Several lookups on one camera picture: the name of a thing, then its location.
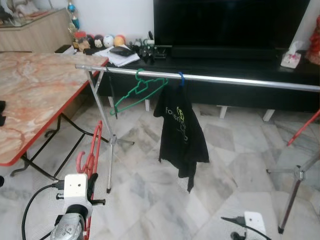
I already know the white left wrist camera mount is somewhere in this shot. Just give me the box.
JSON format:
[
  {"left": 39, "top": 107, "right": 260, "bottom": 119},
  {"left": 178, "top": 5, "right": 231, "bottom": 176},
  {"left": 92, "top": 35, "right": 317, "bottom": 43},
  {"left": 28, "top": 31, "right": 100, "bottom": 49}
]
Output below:
[{"left": 63, "top": 173, "right": 93, "bottom": 221}]

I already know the blue plastic hanger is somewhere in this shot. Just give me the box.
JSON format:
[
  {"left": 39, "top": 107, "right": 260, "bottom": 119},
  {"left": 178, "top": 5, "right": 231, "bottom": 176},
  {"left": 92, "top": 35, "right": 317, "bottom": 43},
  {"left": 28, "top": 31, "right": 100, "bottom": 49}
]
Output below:
[{"left": 177, "top": 71, "right": 187, "bottom": 87}]

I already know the white tissue box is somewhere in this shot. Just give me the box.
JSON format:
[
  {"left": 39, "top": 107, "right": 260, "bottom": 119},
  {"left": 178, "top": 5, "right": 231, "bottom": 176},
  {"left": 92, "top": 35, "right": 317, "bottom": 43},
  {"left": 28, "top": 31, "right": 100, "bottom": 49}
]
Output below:
[{"left": 280, "top": 40, "right": 303, "bottom": 69}]

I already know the black wire hanger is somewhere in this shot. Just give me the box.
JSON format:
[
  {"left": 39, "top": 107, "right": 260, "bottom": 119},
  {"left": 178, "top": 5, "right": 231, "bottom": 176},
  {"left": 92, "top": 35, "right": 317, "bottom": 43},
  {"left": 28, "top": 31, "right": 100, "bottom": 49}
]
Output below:
[{"left": 106, "top": 74, "right": 119, "bottom": 119}]

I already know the black basket with remotes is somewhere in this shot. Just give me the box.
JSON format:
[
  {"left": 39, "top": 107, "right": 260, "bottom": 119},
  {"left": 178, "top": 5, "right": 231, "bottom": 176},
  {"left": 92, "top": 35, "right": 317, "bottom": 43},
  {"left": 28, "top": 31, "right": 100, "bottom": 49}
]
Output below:
[{"left": 131, "top": 42, "right": 173, "bottom": 60}]

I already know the red plastic hanger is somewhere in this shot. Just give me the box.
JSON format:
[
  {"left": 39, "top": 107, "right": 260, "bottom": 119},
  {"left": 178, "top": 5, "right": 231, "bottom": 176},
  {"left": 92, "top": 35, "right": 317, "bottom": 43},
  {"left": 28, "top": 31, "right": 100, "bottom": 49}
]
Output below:
[
  {"left": 286, "top": 109, "right": 320, "bottom": 147},
  {"left": 75, "top": 120, "right": 104, "bottom": 240}
]

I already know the wooden sideboard cabinet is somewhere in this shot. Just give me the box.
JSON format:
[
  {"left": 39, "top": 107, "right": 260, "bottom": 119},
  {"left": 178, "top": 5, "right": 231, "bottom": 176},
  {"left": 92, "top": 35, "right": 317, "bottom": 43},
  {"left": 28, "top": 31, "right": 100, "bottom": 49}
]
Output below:
[{"left": 0, "top": 7, "right": 76, "bottom": 53}]

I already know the orange round figurine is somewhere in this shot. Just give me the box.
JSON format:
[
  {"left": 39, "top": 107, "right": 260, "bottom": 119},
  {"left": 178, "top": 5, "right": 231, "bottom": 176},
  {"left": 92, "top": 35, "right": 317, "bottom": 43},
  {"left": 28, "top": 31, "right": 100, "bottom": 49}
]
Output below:
[{"left": 113, "top": 34, "right": 127, "bottom": 48}]

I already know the black pouch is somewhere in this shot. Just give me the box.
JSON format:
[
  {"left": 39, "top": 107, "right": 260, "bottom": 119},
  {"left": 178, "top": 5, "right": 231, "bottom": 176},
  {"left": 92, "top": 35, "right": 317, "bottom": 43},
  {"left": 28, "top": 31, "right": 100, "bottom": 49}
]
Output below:
[{"left": 109, "top": 46, "right": 136, "bottom": 57}]

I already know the black t-shirt with green logo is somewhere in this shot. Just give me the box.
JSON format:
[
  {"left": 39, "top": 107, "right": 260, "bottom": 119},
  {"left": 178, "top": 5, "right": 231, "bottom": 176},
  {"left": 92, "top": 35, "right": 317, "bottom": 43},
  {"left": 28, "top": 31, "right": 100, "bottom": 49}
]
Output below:
[{"left": 153, "top": 82, "right": 211, "bottom": 193}]

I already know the black soundbar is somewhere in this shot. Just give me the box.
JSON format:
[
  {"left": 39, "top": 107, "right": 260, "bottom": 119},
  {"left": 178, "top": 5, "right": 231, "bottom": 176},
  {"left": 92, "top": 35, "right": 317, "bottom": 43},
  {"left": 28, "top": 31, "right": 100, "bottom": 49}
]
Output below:
[{"left": 170, "top": 46, "right": 291, "bottom": 61}]

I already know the black flat television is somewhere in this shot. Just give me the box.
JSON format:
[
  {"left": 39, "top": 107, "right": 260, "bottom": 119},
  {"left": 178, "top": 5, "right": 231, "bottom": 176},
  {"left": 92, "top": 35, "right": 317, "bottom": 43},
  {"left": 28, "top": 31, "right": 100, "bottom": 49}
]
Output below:
[{"left": 153, "top": 0, "right": 312, "bottom": 49}]

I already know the green plastic hanger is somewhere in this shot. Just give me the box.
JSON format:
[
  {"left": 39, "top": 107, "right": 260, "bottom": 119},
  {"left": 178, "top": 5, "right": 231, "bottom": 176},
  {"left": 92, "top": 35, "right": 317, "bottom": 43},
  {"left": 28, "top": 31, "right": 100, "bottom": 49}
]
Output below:
[{"left": 110, "top": 68, "right": 169, "bottom": 116}]

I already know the white paper stack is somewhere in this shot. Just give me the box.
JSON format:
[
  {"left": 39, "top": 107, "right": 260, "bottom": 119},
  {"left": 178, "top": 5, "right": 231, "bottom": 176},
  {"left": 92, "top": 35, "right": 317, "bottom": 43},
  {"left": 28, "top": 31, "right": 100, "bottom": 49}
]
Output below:
[{"left": 92, "top": 45, "right": 141, "bottom": 67}]

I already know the black tv console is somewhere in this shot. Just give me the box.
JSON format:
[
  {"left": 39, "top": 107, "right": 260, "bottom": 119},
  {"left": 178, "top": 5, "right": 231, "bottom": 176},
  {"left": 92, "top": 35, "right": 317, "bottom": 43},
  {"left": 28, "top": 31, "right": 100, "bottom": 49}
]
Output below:
[{"left": 55, "top": 44, "right": 320, "bottom": 113}]

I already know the silver metal clothes rack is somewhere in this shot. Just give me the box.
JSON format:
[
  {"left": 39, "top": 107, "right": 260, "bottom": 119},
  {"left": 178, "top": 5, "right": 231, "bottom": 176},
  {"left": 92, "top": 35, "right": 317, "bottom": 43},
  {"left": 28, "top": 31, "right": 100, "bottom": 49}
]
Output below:
[{"left": 75, "top": 63, "right": 320, "bottom": 235}]

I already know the glass jar with red lid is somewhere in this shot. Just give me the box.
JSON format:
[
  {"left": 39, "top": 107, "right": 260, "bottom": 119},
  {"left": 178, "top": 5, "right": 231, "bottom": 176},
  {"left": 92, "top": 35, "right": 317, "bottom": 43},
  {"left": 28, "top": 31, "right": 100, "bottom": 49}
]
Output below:
[{"left": 74, "top": 31, "right": 88, "bottom": 52}]

